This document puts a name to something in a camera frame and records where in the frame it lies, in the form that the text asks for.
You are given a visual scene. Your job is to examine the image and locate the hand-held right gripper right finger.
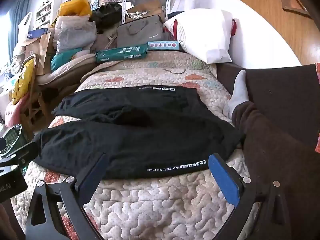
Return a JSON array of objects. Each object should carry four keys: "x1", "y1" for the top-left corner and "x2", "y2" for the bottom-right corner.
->
[{"x1": 208, "y1": 153, "x2": 288, "y2": 240}]

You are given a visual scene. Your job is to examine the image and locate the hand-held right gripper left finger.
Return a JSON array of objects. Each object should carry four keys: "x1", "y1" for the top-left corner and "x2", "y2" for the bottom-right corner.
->
[{"x1": 25, "y1": 152, "x2": 107, "y2": 240}]

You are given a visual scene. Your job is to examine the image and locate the dark green mesh basket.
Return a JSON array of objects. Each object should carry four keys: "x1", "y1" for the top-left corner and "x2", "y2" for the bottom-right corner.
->
[{"x1": 0, "y1": 124, "x2": 28, "y2": 156}]

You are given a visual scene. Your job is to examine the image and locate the person's leg in brown trousers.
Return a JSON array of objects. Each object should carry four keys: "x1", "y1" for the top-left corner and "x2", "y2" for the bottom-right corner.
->
[{"x1": 231, "y1": 100, "x2": 320, "y2": 240}]

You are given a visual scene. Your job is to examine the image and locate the quilted patterned blanket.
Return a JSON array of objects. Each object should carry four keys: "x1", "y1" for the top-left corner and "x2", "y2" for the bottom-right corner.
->
[{"x1": 11, "y1": 51, "x2": 259, "y2": 240}]

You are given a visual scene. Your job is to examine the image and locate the pink soft item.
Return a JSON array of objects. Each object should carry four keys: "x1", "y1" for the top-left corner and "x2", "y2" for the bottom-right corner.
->
[{"x1": 4, "y1": 99, "x2": 23, "y2": 128}]

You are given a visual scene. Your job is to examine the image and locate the wooden chair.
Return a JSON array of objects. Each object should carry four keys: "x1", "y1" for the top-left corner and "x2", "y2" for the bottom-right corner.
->
[{"x1": 19, "y1": 54, "x2": 52, "y2": 132}]

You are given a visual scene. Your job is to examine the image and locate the person's foot in white sock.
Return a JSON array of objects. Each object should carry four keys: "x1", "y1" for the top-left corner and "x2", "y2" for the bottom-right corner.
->
[{"x1": 227, "y1": 69, "x2": 251, "y2": 125}]

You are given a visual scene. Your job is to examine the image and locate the dark brown cloth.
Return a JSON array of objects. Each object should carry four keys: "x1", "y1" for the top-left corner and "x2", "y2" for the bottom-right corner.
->
[{"x1": 216, "y1": 62, "x2": 320, "y2": 148}]

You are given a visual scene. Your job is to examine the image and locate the beige folded cushion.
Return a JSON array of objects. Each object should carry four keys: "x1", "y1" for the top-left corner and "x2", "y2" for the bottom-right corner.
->
[{"x1": 37, "y1": 53, "x2": 97, "y2": 86}]

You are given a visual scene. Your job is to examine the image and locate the teal packet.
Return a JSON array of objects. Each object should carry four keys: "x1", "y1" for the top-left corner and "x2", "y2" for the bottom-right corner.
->
[{"x1": 50, "y1": 47, "x2": 83, "y2": 72}]

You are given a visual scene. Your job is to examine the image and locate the green packet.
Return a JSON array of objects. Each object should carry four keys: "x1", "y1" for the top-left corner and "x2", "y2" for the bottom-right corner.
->
[{"x1": 95, "y1": 43, "x2": 150, "y2": 63}]

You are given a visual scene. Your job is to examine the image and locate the brown paper bag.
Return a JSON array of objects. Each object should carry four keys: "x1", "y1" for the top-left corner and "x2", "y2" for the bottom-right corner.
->
[{"x1": 24, "y1": 31, "x2": 54, "y2": 76}]

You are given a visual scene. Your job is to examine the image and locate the white plastic bag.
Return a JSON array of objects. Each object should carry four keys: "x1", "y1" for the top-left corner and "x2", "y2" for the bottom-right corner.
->
[{"x1": 53, "y1": 15, "x2": 97, "y2": 55}]

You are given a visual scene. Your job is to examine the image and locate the white pillow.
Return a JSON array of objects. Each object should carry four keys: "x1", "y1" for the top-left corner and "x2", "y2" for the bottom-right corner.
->
[{"x1": 164, "y1": 9, "x2": 235, "y2": 65}]

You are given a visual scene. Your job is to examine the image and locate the light blue printed box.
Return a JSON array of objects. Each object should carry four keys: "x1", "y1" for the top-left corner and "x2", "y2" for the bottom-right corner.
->
[{"x1": 147, "y1": 41, "x2": 179, "y2": 51}]

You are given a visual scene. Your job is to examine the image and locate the grey laptop bag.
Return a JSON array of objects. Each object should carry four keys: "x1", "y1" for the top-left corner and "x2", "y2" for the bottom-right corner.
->
[{"x1": 116, "y1": 15, "x2": 167, "y2": 48}]

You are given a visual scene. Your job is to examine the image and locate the white tote bag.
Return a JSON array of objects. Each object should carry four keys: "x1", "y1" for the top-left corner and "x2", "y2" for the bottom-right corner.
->
[{"x1": 18, "y1": 11, "x2": 33, "y2": 41}]

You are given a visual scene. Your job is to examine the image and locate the blue curtain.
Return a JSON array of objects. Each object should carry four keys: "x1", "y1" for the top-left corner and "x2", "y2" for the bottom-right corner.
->
[{"x1": 8, "y1": 0, "x2": 33, "y2": 53}]

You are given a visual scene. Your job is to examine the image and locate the black bag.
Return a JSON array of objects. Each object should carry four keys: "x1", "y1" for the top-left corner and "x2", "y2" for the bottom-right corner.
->
[{"x1": 89, "y1": 2, "x2": 123, "y2": 33}]

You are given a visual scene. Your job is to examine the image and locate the white shelf unit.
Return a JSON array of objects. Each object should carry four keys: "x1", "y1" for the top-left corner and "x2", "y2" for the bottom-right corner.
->
[{"x1": 34, "y1": 0, "x2": 62, "y2": 28}]

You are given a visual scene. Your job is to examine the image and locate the yellow plastic bag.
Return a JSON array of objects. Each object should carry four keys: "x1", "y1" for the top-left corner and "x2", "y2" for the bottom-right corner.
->
[{"x1": 58, "y1": 0, "x2": 93, "y2": 18}]

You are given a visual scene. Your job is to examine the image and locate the white metal rack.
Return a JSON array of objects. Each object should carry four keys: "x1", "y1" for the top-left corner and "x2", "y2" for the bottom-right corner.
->
[{"x1": 121, "y1": 0, "x2": 173, "y2": 27}]

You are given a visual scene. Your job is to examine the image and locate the wooden panelled wardrobe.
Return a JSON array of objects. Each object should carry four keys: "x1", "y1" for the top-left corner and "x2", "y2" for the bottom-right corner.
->
[{"x1": 185, "y1": 0, "x2": 320, "y2": 66}]

